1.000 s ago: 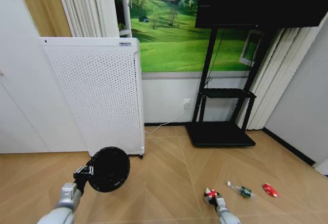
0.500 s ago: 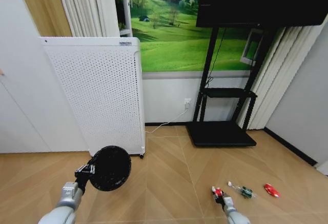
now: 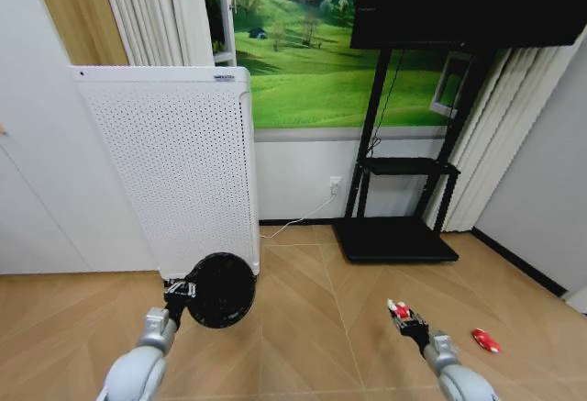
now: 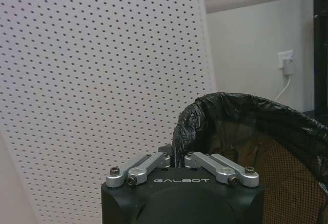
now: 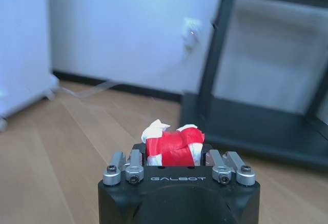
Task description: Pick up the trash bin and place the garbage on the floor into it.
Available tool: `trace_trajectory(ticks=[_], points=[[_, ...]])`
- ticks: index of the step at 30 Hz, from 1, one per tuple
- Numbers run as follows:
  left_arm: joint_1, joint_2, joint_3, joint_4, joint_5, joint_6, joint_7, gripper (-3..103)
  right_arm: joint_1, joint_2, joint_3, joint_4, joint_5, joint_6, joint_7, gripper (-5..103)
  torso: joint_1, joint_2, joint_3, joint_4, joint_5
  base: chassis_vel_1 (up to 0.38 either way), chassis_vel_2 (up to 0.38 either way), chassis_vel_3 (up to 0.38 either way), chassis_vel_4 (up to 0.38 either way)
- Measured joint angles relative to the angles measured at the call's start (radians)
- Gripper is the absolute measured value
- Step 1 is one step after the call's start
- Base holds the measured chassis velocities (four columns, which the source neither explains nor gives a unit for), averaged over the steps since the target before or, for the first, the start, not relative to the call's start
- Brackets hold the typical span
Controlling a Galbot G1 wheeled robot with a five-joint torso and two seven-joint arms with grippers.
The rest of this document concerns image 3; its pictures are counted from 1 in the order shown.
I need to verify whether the red white snack wrapper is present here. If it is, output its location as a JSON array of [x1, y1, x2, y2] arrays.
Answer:
[[471, 327, 503, 354], [386, 298, 413, 321]]

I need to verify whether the black round trash bin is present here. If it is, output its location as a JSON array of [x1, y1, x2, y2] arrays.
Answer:
[[184, 251, 257, 330]]

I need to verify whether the black television floor stand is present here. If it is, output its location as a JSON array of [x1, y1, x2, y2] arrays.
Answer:
[[331, 46, 462, 265]]

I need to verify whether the white perforated panel heater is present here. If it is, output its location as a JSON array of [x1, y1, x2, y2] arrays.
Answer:
[[67, 64, 262, 284]]

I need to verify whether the cream pleated curtain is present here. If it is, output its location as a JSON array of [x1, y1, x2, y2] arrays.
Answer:
[[97, 0, 216, 68], [424, 45, 577, 233]]

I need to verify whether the black television screen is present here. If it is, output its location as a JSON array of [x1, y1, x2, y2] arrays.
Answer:
[[349, 0, 587, 50]]

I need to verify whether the white power cable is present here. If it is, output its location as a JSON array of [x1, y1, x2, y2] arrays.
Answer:
[[258, 191, 338, 240]]

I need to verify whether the black hanging cable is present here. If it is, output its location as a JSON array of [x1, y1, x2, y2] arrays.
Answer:
[[368, 49, 405, 155]]

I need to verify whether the green landscape wall poster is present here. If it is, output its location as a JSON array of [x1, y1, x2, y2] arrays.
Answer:
[[199, 0, 473, 130]]

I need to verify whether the white window frame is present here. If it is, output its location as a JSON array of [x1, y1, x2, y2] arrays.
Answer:
[[201, 0, 238, 67]]

